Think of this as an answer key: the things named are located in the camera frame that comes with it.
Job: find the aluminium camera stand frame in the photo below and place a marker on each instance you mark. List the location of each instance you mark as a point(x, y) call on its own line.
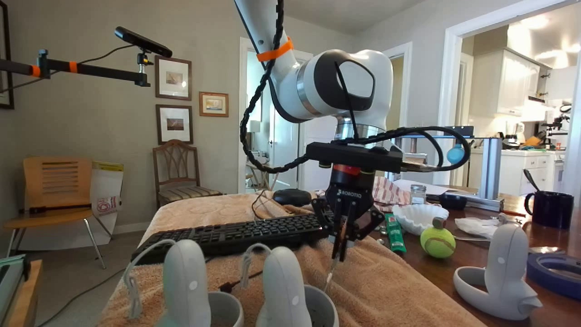
point(487, 163)

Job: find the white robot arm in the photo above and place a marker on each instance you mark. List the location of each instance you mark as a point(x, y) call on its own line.
point(354, 88)

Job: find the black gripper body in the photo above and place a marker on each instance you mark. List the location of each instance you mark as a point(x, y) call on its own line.
point(349, 195)

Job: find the green tennis ball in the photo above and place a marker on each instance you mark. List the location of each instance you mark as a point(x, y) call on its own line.
point(438, 243)

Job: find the gray vr controller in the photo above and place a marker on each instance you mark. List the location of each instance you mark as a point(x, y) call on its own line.
point(499, 288)
point(287, 301)
point(185, 297)

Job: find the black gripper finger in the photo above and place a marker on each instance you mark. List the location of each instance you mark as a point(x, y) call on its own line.
point(349, 230)
point(325, 217)

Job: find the green toothpaste tube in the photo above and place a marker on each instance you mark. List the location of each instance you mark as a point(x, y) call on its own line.
point(394, 233)

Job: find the black mug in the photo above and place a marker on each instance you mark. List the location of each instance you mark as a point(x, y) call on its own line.
point(550, 210)

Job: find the red white striped cloth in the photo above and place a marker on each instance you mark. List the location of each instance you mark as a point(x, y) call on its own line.
point(389, 194)

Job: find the blue tape roll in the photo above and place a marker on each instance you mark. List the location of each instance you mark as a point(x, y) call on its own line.
point(556, 273)

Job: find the framed picture right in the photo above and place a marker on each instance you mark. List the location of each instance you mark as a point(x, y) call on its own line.
point(213, 104)

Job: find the framed picture top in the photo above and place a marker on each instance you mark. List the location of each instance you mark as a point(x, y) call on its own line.
point(173, 79)

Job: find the framed picture bottom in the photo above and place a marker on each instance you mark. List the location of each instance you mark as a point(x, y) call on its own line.
point(174, 124)

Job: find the black computer mouse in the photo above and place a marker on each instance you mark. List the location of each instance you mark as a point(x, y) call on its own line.
point(291, 197)

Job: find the light wooden chair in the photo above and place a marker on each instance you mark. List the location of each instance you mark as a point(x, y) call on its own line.
point(67, 203)

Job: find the black computer keyboard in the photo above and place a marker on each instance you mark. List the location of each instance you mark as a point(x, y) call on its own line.
point(233, 239)

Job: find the white crumpled tissue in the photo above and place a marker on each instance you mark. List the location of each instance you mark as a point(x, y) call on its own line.
point(478, 226)

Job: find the white scalloped dish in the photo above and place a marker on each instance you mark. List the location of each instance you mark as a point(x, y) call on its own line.
point(416, 219)

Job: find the framed picture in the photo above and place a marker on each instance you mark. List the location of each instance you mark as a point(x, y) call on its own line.
point(174, 124)
point(173, 79)
point(213, 104)

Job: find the blue balloon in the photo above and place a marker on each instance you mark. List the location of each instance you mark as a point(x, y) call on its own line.
point(456, 154)

